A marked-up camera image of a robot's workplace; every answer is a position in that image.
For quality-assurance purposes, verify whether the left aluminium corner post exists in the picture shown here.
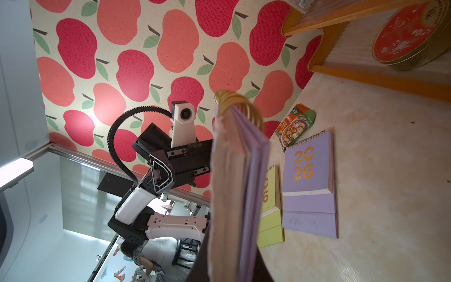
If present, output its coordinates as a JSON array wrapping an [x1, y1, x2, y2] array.
[[21, 142, 210, 207]]

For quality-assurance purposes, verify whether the purple calendar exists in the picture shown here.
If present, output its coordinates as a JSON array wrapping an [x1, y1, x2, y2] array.
[[281, 130, 338, 239], [207, 90, 270, 282]]

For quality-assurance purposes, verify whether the wooden three-tier shelf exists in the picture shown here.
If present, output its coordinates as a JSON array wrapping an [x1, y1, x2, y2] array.
[[283, 1, 451, 102]]

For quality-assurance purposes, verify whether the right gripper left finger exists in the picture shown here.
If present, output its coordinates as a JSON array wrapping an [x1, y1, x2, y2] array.
[[186, 227, 210, 282]]

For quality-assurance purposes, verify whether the person in white shirt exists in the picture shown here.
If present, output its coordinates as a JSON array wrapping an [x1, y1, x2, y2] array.
[[121, 237, 196, 282]]

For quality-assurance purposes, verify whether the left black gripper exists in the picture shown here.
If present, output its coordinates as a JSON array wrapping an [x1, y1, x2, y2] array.
[[132, 123, 213, 195]]

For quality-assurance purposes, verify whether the red flat tin can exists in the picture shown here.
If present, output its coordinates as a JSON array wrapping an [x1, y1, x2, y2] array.
[[372, 0, 451, 71]]

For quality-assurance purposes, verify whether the green red food packet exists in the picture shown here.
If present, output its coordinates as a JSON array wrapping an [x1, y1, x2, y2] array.
[[275, 103, 317, 153]]

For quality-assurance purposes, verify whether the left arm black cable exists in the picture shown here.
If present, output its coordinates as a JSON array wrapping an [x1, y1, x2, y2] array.
[[106, 105, 173, 186]]

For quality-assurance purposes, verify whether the yellow-green calendar left front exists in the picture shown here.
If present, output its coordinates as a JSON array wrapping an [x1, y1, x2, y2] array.
[[257, 165, 284, 248]]

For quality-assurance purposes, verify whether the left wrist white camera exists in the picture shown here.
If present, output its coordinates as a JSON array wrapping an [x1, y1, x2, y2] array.
[[171, 101, 196, 148]]

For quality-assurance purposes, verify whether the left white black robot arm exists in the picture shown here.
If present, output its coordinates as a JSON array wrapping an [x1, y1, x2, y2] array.
[[108, 124, 213, 244]]

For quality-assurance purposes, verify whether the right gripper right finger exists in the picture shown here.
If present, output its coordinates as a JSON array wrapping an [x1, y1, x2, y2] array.
[[253, 244, 274, 282]]

